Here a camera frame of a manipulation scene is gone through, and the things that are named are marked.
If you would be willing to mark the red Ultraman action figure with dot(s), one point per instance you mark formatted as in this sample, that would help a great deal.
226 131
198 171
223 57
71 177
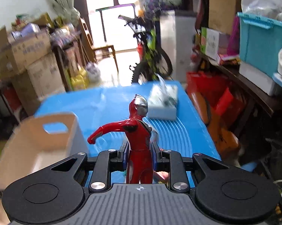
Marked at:
140 167

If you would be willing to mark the stacked cardboard boxes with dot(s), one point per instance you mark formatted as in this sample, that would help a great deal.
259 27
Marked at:
30 65

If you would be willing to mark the black and green bicycle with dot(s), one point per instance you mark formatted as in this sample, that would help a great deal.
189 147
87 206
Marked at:
154 61

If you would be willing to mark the white cabinet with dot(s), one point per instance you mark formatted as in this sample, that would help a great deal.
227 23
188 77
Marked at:
177 33

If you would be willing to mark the yellow oil jug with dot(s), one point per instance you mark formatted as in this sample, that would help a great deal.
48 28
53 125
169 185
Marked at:
80 81

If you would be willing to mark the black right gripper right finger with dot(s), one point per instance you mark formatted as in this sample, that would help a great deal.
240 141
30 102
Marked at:
171 162

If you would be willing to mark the blue silicone baking mat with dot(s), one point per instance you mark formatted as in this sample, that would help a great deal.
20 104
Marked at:
97 106

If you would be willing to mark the tissue box with tissue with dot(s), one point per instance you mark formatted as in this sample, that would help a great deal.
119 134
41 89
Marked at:
163 101

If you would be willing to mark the teal plastic storage crate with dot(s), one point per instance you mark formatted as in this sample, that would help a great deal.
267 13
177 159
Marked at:
260 42

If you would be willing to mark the beige plastic storage bin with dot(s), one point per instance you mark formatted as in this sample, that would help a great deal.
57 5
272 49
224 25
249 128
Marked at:
39 142

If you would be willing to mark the dark wooden shelf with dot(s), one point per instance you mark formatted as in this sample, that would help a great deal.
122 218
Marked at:
271 105

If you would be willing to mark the wooden chair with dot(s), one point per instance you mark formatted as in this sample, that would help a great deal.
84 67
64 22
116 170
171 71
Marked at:
90 48

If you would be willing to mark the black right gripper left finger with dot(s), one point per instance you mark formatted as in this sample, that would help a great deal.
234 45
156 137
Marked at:
104 164

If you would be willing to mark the red bag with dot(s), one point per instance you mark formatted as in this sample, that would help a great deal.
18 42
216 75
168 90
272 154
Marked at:
215 89

